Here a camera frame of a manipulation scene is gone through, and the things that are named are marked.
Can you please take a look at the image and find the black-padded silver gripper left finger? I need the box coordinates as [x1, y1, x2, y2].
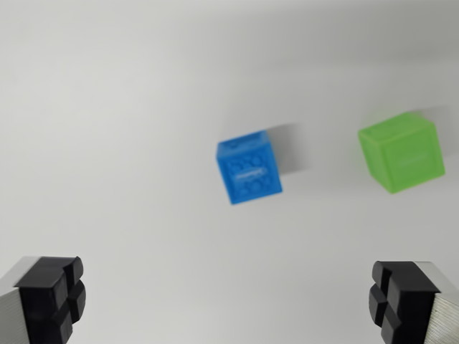
[0, 255, 87, 344]

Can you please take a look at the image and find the black-padded silver gripper right finger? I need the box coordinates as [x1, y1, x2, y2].
[368, 260, 459, 344]

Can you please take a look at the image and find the green soft toy cube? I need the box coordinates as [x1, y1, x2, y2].
[357, 111, 447, 196]

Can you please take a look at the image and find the blue soft toy cube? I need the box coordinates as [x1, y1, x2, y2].
[215, 130, 284, 206]

